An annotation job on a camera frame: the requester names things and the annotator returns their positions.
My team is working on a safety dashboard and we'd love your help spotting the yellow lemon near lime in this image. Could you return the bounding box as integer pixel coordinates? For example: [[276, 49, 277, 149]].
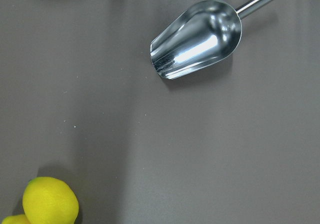
[[1, 214, 30, 224]]

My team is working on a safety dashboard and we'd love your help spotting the yellow lemon near scoop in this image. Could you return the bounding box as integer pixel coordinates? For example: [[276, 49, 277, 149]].
[[22, 177, 79, 224]]

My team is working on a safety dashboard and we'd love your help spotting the steel ice scoop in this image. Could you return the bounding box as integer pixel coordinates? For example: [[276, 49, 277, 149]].
[[150, 0, 273, 80]]

